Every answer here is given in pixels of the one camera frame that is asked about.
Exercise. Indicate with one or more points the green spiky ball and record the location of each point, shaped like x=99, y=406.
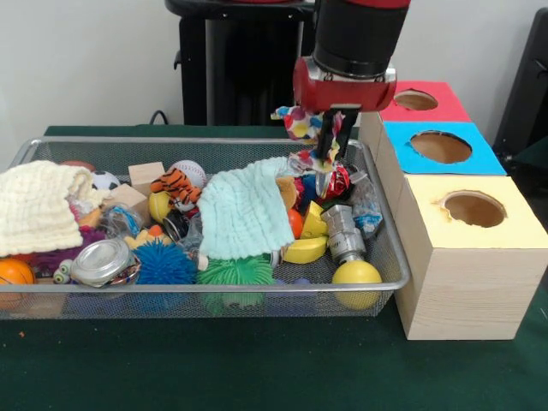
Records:
x=235, y=272

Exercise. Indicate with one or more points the white baseball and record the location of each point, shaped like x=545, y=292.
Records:
x=190, y=171

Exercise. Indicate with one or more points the dark green table cloth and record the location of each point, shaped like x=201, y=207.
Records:
x=535, y=171
x=214, y=364

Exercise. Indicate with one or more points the wooden box with three holes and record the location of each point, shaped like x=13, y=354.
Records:
x=471, y=291

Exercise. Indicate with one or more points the blue spiky ball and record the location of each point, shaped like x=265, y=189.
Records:
x=164, y=263

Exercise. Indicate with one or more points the yellow ball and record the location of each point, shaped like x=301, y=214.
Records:
x=355, y=276

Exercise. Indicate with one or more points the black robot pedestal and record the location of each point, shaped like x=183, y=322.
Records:
x=257, y=64

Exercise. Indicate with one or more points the tiger plush toy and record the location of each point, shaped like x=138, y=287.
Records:
x=175, y=184

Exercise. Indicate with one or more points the small soccer ball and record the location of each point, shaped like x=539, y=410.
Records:
x=105, y=182

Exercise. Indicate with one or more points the orange basketball toy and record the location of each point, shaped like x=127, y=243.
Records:
x=15, y=272

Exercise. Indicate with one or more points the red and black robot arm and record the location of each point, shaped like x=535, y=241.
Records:
x=359, y=34

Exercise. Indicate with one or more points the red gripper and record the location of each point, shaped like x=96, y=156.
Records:
x=342, y=94

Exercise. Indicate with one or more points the crushed silver can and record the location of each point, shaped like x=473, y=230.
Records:
x=100, y=259

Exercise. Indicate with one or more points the mint green cloth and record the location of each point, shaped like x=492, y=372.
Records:
x=244, y=210

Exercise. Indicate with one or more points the colourful patterned cloth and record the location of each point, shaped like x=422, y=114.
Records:
x=299, y=122

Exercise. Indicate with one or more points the cream knitted cloth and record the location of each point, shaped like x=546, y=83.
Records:
x=38, y=205

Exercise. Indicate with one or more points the silver mesh bin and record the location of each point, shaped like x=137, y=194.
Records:
x=214, y=287

